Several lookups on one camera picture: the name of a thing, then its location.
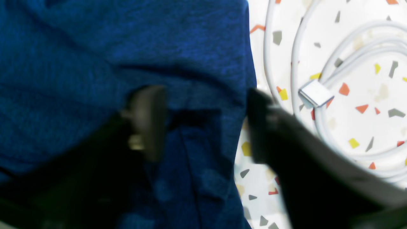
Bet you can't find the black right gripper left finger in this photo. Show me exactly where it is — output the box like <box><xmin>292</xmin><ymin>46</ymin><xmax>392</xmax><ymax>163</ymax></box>
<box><xmin>1</xmin><ymin>85</ymin><xmax>167</xmax><ymax>229</ymax></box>

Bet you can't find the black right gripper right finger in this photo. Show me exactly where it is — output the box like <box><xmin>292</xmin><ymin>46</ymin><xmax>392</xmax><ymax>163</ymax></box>
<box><xmin>247</xmin><ymin>89</ymin><xmax>407</xmax><ymax>229</ymax></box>

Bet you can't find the dark blue t-shirt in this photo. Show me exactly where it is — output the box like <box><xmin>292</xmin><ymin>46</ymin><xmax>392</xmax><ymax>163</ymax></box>
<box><xmin>0</xmin><ymin>0</ymin><xmax>256</xmax><ymax>229</ymax></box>

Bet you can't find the terrazzo patterned tablecloth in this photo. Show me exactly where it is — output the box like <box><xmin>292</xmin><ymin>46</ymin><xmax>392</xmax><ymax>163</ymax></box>
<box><xmin>234</xmin><ymin>0</ymin><xmax>407</xmax><ymax>229</ymax></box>

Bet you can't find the coiled white cable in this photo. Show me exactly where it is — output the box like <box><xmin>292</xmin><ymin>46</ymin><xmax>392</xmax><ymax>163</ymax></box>
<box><xmin>263</xmin><ymin>0</ymin><xmax>407</xmax><ymax>183</ymax></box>

